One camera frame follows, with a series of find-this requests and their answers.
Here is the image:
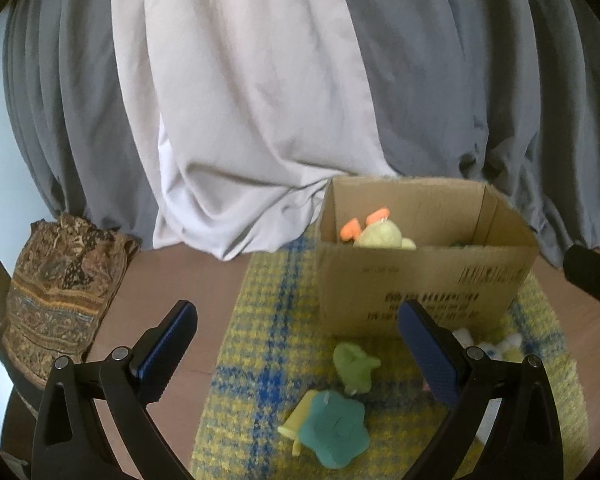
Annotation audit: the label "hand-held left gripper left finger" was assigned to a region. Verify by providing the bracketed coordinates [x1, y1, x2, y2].
[32, 300, 198, 480]

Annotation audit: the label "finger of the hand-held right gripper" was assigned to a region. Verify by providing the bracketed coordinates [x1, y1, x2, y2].
[564, 244, 600, 356]

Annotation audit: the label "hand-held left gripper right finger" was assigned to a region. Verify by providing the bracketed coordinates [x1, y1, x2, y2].
[397, 300, 566, 480]

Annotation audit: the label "white plush toy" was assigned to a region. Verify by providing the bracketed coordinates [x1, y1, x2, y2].
[452, 327, 531, 366]

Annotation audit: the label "light green plush toy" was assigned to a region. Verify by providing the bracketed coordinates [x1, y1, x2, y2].
[332, 342, 382, 395]

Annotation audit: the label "cardboard box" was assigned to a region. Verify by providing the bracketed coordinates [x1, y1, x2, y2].
[314, 176, 540, 338]

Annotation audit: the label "teal star plush toy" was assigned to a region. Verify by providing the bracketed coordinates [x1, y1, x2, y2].
[298, 391, 371, 470]

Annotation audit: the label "pale yellow plush toy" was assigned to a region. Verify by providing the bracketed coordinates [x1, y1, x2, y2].
[278, 390, 321, 456]

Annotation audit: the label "yellow and blue plaid mat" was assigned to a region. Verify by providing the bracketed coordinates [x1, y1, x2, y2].
[190, 220, 588, 480]

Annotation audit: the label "brown patterned cloth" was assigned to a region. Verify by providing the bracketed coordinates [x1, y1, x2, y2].
[0, 212, 141, 391]

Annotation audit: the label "yellow-green plush toy orange parts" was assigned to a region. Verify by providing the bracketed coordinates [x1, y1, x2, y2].
[339, 207, 418, 251]

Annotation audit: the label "grey blanket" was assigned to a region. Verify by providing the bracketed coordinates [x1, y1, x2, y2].
[2, 0, 600, 266]

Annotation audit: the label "white bed sheet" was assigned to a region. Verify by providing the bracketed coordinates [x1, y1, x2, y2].
[111, 0, 398, 261]

